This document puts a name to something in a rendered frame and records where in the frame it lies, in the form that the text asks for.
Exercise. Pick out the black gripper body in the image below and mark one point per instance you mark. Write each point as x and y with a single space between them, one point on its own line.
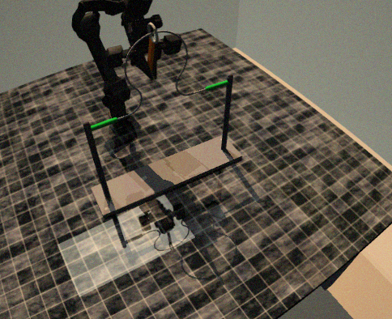
114 55

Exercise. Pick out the orange rectangular bar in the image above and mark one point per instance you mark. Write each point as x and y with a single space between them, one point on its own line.
150 53

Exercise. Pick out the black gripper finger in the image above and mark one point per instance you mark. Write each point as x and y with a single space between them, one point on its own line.
138 59
157 56

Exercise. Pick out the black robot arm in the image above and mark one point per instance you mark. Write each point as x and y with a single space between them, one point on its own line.
87 28

